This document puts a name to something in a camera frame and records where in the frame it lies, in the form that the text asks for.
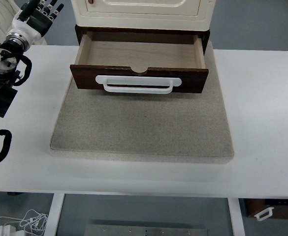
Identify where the white robotic hand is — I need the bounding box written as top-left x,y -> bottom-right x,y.
11,0 -> 64,41

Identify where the dark wooden drawer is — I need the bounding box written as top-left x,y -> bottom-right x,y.
70,32 -> 209,93

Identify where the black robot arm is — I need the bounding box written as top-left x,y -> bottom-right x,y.
0,0 -> 64,117

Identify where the dark wooden drawer housing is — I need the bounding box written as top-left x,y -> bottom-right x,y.
75,25 -> 210,52

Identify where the cream upper cabinet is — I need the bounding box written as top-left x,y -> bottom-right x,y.
71,0 -> 216,31

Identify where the brown drawer on floor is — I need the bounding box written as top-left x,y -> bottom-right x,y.
244,199 -> 288,219

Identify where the white jacket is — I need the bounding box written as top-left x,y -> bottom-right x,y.
0,0 -> 48,46

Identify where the beige fabric pad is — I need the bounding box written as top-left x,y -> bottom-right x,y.
50,43 -> 234,163

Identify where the white table leg left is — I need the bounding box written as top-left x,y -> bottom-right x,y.
44,193 -> 65,236

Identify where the white table leg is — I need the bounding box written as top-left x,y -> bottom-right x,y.
44,193 -> 65,236
227,198 -> 245,236

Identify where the white power adapter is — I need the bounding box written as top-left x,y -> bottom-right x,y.
0,225 -> 18,236

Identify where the white table leg right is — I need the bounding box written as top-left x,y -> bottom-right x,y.
227,198 -> 245,236

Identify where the white cable bundle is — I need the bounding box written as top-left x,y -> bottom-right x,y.
0,209 -> 49,236

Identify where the white handle on floor drawer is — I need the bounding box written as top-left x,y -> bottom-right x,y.
254,207 -> 274,221

